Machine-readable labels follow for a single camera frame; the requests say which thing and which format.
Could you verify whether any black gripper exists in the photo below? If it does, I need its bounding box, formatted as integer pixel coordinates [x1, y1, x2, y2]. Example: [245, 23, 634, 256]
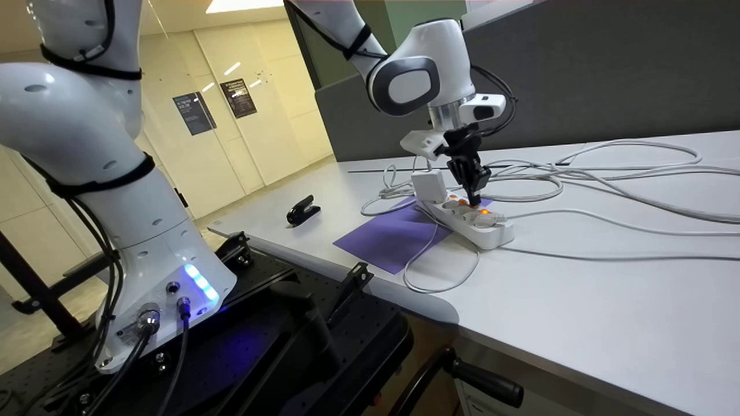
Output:
[437, 126, 489, 205]

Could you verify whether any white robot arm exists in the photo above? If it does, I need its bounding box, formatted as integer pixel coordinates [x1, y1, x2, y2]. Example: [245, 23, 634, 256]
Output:
[0, 0, 509, 375]

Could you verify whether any white power strip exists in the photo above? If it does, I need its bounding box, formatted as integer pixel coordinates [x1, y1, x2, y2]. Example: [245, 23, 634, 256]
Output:
[420, 194, 514, 253]

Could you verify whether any white power adapter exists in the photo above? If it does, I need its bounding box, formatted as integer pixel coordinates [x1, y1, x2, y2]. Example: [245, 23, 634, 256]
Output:
[412, 172, 447, 204]

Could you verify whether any purple paper sheet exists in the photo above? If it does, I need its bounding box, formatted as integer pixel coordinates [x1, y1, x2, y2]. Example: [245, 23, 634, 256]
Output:
[332, 194, 495, 277]

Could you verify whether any grey partition panel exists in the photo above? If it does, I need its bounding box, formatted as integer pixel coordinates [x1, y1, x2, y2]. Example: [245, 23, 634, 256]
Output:
[314, 0, 740, 164]

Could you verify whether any black clip on table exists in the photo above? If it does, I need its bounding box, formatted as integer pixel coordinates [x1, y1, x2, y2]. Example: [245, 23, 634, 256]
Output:
[287, 194, 319, 226]

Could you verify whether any black metal stand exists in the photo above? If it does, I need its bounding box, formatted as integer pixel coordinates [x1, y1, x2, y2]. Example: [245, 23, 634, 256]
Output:
[0, 234, 115, 351]

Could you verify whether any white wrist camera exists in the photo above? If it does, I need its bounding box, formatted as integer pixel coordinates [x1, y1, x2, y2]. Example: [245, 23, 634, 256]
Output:
[400, 130, 449, 160]

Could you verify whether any thin white adapter cable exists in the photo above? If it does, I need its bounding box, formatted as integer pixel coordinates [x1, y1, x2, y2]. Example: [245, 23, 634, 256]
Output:
[359, 151, 481, 297]

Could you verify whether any black clamp handle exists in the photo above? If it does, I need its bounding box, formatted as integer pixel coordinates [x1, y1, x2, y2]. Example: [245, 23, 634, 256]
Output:
[390, 350, 525, 416]

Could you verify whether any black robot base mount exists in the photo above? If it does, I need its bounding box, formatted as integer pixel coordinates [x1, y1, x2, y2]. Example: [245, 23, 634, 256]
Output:
[3, 234, 413, 416]

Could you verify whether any dark wall poster right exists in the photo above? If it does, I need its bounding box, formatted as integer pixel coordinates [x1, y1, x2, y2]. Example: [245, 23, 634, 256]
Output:
[222, 79, 257, 118]

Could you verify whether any dark wall poster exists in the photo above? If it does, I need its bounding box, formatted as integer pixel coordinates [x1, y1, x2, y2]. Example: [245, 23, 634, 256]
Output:
[173, 93, 215, 137]
[222, 79, 257, 118]

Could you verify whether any dark wall poster left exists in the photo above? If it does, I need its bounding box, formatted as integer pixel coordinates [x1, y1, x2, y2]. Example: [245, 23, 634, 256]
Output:
[173, 93, 215, 137]

